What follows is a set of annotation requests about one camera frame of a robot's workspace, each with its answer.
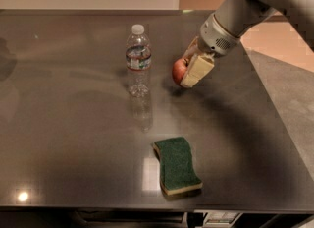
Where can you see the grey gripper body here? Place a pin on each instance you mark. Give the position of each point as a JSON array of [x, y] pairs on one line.
[[215, 36]]

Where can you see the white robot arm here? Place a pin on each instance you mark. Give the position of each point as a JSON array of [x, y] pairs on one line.
[[249, 13]]

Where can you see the green and yellow sponge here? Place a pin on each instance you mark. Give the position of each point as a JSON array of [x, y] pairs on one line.
[[176, 167]]

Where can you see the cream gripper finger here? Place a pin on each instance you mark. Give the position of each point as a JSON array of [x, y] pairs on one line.
[[192, 49], [198, 67]]

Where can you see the clear plastic water bottle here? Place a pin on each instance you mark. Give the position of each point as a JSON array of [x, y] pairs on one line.
[[138, 61]]

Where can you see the drawer under table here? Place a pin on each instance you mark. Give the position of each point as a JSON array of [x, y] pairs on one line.
[[220, 219]]

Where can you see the red apple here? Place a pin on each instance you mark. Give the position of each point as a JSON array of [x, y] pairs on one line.
[[178, 70]]

